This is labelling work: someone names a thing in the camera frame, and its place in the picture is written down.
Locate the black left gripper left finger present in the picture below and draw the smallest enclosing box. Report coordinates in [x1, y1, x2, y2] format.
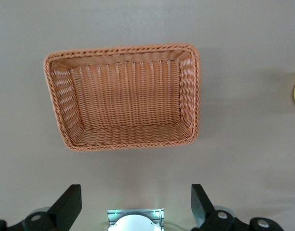
[0, 184, 82, 231]

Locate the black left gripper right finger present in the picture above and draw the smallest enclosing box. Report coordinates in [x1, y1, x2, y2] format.
[191, 184, 282, 231]

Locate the brown wicker basket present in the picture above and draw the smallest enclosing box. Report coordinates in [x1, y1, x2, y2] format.
[43, 43, 201, 153]

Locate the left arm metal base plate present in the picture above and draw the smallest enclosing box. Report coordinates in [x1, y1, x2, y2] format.
[106, 207, 165, 227]

